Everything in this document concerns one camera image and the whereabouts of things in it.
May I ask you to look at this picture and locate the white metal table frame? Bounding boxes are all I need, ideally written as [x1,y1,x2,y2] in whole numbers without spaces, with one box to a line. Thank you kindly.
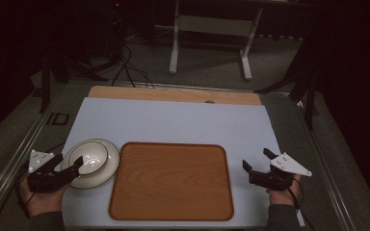
[169,0,265,82]

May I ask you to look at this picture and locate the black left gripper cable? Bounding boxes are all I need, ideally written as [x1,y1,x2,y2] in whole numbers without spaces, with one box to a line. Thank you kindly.
[14,162,36,219]

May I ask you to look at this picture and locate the black metal stand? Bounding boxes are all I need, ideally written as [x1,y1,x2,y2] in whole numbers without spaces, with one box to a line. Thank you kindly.
[39,52,110,114]
[253,30,321,131]

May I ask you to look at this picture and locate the aluminium floor rail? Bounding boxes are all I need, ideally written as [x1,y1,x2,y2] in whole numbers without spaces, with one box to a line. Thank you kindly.
[289,94,358,231]
[0,82,66,223]

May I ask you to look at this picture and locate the person's right hand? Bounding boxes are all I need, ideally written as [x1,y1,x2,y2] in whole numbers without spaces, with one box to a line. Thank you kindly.
[267,174,303,207]

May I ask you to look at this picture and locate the person's left hand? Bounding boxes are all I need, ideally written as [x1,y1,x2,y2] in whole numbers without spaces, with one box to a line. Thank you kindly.
[20,178,68,218]

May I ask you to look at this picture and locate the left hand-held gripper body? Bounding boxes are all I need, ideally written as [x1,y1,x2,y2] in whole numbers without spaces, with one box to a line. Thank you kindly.
[27,149,78,193]

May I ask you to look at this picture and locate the brown wooden tray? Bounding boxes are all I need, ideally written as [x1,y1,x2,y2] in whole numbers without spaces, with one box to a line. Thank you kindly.
[108,141,235,222]

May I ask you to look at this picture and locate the black floor cables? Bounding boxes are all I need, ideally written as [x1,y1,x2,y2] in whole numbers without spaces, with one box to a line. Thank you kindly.
[110,42,156,90]

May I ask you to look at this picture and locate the pale blue table mat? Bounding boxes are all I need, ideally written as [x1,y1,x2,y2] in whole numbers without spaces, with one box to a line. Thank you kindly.
[61,96,306,229]

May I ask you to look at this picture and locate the white bowl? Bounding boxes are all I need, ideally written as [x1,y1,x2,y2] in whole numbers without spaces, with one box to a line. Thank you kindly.
[67,141,110,176]

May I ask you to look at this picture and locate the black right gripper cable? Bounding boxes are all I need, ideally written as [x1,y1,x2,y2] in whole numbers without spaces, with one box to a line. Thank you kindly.
[286,177,316,231]

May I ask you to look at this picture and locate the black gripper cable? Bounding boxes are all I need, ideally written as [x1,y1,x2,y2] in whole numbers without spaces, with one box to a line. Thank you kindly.
[286,177,316,231]
[14,162,36,219]

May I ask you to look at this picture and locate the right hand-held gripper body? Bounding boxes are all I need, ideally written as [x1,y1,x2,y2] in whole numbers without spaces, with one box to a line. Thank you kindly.
[249,152,313,193]

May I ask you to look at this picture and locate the white plate with dark rim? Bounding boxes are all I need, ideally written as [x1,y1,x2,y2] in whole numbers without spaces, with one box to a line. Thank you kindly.
[61,138,121,190]

